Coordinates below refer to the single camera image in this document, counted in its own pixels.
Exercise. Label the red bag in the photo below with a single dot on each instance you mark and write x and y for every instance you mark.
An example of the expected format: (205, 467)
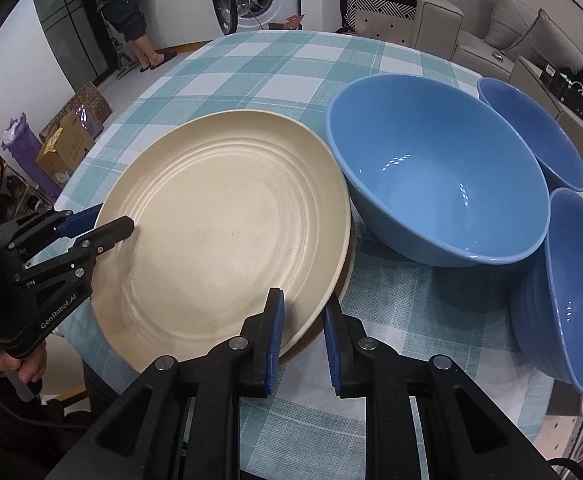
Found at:
(295, 20)

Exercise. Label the black box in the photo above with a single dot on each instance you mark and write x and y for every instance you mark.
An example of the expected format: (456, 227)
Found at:
(561, 87)

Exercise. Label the purple bag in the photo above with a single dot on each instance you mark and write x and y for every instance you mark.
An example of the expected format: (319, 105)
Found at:
(24, 160)

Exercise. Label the grey sofa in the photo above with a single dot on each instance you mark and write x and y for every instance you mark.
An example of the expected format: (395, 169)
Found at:
(436, 25)

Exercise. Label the white kitchen counter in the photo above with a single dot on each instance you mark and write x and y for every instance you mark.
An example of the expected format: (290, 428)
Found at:
(181, 10)

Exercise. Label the dark refrigerator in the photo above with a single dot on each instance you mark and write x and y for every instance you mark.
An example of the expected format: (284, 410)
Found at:
(66, 25)

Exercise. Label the patterned brown box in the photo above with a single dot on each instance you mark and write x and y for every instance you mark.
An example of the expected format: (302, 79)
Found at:
(91, 100)

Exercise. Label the grey side cabinet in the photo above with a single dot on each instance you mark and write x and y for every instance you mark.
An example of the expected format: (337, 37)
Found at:
(526, 80)

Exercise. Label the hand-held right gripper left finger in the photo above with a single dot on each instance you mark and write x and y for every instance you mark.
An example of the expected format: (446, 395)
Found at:
(274, 340)

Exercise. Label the patterned black chair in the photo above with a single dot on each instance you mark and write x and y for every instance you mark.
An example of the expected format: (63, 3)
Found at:
(376, 0)

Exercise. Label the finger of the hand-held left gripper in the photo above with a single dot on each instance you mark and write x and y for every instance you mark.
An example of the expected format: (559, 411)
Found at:
(79, 220)
(111, 230)

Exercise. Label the blue bowl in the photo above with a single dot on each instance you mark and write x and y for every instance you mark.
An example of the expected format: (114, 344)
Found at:
(571, 285)
(536, 130)
(436, 170)

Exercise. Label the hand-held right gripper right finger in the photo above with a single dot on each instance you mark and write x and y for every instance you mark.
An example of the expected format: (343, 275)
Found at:
(332, 355)

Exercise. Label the person's left forearm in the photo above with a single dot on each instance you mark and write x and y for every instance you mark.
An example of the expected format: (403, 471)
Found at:
(1, 435)

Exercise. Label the grey cushion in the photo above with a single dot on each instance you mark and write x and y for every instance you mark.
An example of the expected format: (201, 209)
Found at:
(506, 10)
(546, 40)

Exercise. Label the plain cardboard box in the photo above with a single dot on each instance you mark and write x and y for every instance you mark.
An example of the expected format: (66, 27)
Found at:
(66, 150)

